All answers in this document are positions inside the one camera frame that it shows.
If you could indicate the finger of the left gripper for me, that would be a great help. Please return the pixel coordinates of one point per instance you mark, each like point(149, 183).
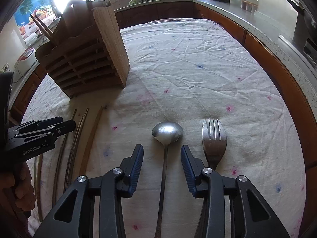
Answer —
point(42, 124)
point(59, 129)

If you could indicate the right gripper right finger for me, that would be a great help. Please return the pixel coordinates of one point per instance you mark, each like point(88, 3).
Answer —
point(250, 214)

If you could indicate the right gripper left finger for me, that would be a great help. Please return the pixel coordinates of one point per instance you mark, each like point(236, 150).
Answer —
point(73, 214)

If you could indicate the metal spoon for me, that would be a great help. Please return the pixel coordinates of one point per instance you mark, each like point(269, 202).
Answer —
point(166, 133)

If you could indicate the light wooden chopstick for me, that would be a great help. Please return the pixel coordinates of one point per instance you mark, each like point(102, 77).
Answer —
point(88, 147)

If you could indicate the left hand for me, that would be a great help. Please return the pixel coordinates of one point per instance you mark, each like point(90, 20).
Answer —
point(17, 201)

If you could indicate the dark chopstick pair member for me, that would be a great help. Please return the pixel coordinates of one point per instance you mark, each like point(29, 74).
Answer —
point(73, 151)

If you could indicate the white red rice cooker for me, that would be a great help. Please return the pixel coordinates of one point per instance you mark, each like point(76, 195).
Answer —
point(25, 62)

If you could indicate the metal fork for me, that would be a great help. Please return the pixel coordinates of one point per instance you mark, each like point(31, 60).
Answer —
point(214, 141)

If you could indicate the wooden utensil holder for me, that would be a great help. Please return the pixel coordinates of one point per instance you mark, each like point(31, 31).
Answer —
point(86, 51)

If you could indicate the chopstick in holder left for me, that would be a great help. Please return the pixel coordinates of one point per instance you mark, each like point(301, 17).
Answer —
point(44, 29)

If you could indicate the tropical beach poster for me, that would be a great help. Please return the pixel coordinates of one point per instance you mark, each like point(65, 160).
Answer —
point(43, 9)

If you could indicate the white patterned tablecloth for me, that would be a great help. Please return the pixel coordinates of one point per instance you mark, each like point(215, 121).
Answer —
point(186, 70)

